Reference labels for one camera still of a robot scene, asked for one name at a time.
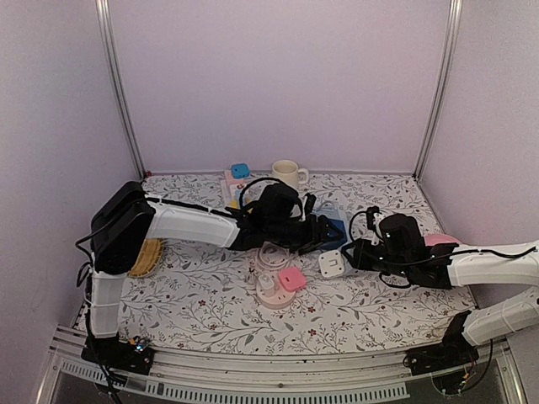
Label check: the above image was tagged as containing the front aluminium rail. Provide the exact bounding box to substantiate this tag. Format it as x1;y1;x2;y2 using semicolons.
35;326;532;403

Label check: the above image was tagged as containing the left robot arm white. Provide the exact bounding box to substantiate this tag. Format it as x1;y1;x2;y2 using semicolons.
76;178;344;365

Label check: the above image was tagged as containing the light blue small adapter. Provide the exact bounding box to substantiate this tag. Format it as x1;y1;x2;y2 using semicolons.
231;162;251;179

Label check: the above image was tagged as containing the small white usb charger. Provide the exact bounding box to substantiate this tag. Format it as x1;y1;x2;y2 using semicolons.
258;274;275;290

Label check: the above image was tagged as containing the aluminium frame post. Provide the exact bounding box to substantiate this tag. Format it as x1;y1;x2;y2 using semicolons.
414;0;463;183
95;0;147;179

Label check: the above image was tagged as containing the pink round power strip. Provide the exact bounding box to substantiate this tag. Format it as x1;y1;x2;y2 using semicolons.
256;283;296;310

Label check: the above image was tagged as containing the white square plug adapter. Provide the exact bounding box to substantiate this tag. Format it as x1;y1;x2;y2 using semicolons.
318;250;345;279

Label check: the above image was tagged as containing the cream ceramic mug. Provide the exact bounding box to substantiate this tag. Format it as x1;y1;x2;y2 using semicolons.
271;160;310;190

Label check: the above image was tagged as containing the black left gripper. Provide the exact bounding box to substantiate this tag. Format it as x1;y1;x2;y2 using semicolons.
267;214;344;256

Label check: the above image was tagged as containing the aluminium frame post left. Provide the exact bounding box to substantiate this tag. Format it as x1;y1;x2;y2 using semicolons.
95;0;147;179

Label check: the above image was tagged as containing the pink square plug adapter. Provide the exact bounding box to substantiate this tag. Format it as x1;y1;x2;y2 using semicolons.
278;267;307;292

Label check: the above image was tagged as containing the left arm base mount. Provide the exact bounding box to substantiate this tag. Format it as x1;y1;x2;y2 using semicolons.
81;336;155;375

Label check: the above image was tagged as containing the aluminium frame post right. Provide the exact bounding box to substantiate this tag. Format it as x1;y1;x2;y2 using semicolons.
414;0;463;183

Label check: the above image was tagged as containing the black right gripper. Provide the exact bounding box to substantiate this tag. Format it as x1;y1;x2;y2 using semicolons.
344;237;414;278

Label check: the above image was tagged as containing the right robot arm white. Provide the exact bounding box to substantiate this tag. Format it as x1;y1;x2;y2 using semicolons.
341;214;538;367

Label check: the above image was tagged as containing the white colourful power strip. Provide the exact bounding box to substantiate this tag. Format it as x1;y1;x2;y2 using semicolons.
221;168;250;209

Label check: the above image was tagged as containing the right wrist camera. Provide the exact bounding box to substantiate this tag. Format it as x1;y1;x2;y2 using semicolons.
366;206;382;231

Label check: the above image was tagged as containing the dark blue cube socket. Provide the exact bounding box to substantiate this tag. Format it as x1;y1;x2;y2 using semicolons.
327;219;348;250

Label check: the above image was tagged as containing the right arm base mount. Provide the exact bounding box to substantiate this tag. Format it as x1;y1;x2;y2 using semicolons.
403;311;479;375

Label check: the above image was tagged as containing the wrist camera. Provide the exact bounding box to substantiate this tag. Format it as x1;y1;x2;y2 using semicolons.
302;193;317;221
366;206;382;231

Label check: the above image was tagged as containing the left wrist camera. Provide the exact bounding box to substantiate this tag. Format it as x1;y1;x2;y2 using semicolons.
302;193;317;221

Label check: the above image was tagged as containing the yellow woven basket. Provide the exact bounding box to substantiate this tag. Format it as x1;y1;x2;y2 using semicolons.
128;239;164;279

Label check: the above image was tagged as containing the pink round plate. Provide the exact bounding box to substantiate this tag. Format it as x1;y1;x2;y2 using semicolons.
424;233;461;247

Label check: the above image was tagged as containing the pink power cable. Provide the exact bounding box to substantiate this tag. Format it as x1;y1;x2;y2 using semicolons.
255;242;301;271

